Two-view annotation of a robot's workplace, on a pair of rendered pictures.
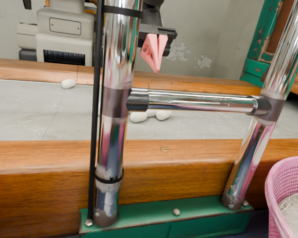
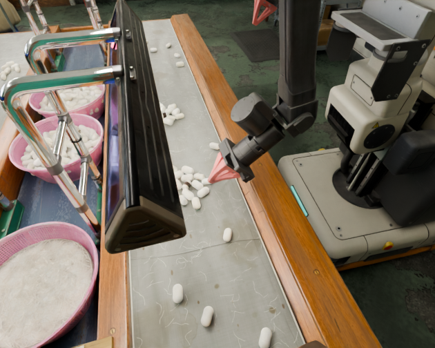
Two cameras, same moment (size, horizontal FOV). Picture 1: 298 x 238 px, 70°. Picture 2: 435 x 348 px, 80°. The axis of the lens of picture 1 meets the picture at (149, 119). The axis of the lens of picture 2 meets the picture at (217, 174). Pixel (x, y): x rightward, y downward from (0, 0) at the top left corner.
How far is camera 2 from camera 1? 76 cm
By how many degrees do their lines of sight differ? 75
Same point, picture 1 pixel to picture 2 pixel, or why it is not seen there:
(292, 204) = (86, 259)
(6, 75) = (215, 119)
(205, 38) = not seen: outside the picture
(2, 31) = not seen: outside the picture
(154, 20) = (239, 145)
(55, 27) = (354, 85)
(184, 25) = not seen: outside the picture
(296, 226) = (75, 253)
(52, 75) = (224, 134)
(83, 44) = (356, 118)
